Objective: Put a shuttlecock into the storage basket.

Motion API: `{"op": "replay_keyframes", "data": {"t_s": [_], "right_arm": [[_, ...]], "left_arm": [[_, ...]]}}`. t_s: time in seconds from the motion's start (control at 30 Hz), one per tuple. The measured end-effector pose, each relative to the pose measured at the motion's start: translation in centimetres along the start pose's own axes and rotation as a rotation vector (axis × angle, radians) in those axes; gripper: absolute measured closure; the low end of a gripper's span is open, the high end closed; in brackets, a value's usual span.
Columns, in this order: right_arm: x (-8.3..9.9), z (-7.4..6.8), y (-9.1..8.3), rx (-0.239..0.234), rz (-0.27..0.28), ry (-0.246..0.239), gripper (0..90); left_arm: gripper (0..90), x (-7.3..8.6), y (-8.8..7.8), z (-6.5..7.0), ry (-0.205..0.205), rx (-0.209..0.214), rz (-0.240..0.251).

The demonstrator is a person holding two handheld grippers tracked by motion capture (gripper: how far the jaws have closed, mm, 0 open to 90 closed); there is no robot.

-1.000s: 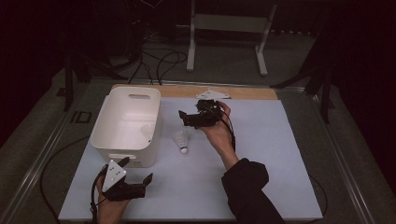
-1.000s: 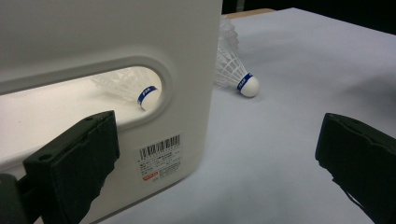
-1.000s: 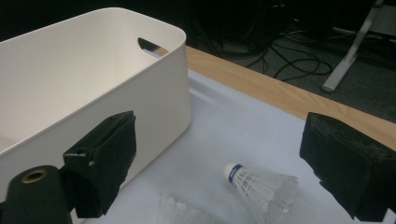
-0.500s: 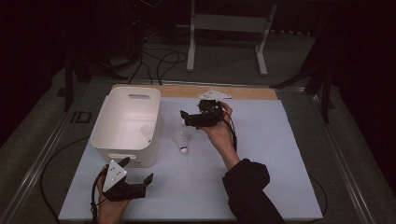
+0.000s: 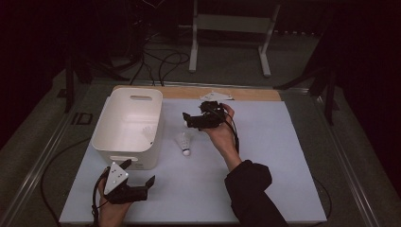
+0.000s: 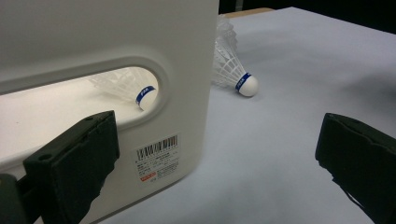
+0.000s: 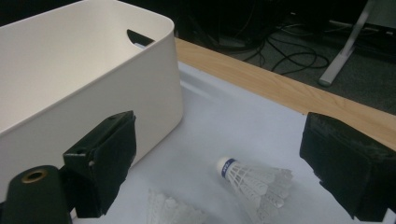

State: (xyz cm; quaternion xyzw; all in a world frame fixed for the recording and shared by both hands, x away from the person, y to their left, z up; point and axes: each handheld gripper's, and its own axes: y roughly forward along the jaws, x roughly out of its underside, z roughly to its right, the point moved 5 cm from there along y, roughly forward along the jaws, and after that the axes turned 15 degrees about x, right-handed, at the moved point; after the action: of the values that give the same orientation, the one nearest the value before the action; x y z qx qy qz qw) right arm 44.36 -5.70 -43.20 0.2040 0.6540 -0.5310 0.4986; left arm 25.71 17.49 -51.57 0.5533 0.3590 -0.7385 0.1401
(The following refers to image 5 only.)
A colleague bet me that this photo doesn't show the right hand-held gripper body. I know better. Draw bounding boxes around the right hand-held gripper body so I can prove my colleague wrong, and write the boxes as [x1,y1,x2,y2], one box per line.
[188,91,235,130]

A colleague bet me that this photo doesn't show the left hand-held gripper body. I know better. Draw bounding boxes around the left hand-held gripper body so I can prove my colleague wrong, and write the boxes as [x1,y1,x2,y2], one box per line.
[103,161,149,205]

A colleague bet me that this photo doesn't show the white shuttlecock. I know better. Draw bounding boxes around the white shuttlecock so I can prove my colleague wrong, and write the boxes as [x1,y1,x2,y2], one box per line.
[176,131,194,157]
[141,125,158,145]

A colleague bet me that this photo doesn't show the white plastic bin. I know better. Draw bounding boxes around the white plastic bin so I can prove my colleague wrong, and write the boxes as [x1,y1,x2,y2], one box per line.
[90,87,165,171]

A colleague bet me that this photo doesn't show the person's right hand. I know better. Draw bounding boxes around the person's right hand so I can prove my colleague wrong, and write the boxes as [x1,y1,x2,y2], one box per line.
[201,103,244,173]

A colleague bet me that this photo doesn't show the person's left hand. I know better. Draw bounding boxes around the person's left hand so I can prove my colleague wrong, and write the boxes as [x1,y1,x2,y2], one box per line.
[97,179,132,227]

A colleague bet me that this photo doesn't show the white table mat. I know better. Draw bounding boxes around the white table mat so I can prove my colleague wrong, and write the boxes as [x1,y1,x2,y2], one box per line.
[59,96,328,225]

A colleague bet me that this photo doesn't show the black metal stand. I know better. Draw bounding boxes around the black metal stand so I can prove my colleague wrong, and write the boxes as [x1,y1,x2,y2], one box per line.
[64,53,131,114]
[273,62,340,126]

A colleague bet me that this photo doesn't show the white metal stand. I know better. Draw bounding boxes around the white metal stand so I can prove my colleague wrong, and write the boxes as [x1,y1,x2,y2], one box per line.
[188,0,282,79]

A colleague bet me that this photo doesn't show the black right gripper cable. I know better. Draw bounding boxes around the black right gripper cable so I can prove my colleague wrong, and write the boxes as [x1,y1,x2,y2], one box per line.
[206,105,240,155]

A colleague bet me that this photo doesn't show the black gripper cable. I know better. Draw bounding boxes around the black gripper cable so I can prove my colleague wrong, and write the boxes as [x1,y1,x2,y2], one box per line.
[206,105,240,155]
[91,168,112,227]

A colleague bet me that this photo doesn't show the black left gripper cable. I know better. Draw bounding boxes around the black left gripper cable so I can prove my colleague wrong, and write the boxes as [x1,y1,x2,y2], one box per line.
[91,168,112,227]

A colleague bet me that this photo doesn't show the black floor cables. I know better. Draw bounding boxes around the black floor cables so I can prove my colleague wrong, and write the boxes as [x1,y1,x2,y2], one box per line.
[129,31,192,87]

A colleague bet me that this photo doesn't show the black floor cable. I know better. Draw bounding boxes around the black floor cable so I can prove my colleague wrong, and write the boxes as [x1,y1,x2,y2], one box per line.
[40,136,93,227]
[311,176,333,220]

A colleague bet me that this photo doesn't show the metal floor rail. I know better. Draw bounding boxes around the metal floor rail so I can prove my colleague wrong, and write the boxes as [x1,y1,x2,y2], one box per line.
[310,89,384,227]
[0,82,96,227]

